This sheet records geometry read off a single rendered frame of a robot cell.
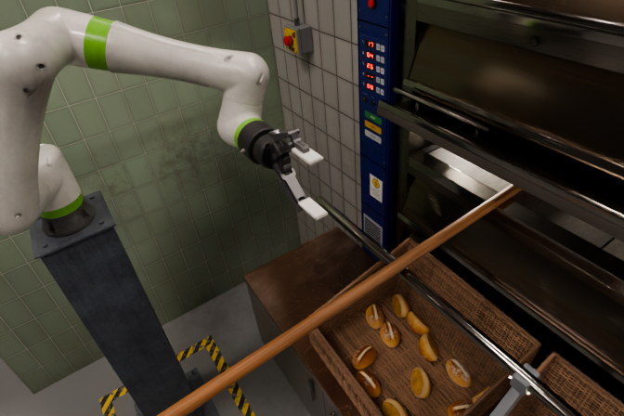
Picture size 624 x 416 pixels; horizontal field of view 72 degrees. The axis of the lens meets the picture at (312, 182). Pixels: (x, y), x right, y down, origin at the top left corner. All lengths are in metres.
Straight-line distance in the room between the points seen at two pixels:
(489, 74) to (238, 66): 0.62
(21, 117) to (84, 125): 0.89
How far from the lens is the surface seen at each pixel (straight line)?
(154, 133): 2.00
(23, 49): 0.98
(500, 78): 1.17
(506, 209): 1.32
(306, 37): 1.75
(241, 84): 1.03
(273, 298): 1.84
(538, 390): 0.99
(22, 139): 1.09
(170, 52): 1.06
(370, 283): 1.03
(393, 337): 1.63
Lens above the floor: 1.99
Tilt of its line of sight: 36 degrees down
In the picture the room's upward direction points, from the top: 6 degrees counter-clockwise
